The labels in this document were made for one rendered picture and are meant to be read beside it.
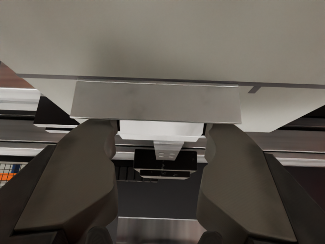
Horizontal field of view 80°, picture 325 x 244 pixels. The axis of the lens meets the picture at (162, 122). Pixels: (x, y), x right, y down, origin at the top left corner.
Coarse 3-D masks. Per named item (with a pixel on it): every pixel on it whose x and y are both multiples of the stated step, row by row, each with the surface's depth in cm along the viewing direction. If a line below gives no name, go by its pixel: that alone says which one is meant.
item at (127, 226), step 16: (128, 224) 18; (144, 224) 18; (160, 224) 18; (176, 224) 18; (192, 224) 18; (128, 240) 17; (144, 240) 17; (160, 240) 17; (176, 240) 17; (192, 240) 17
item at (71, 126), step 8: (40, 96) 20; (40, 104) 20; (48, 104) 20; (40, 112) 19; (48, 112) 19; (56, 112) 19; (64, 112) 19; (40, 120) 19; (48, 120) 19; (56, 120) 19; (64, 120) 19; (72, 120) 19; (48, 128) 21; (56, 128) 21; (64, 128) 21; (72, 128) 21; (200, 136) 21
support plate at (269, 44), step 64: (0, 0) 6; (64, 0) 6; (128, 0) 6; (192, 0) 6; (256, 0) 6; (320, 0) 6; (64, 64) 9; (128, 64) 9; (192, 64) 9; (256, 64) 9; (320, 64) 8; (256, 128) 18
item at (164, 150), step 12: (156, 144) 23; (168, 144) 23; (180, 144) 23; (144, 156) 37; (156, 156) 33; (168, 156) 32; (180, 156) 37; (192, 156) 37; (144, 168) 36; (156, 168) 36; (168, 168) 36; (180, 168) 36; (192, 168) 36
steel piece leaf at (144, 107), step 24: (96, 96) 10; (120, 96) 10; (144, 96) 10; (168, 96) 10; (192, 96) 10; (216, 96) 10; (120, 120) 16; (144, 120) 10; (168, 120) 10; (192, 120) 10; (216, 120) 10; (240, 120) 10
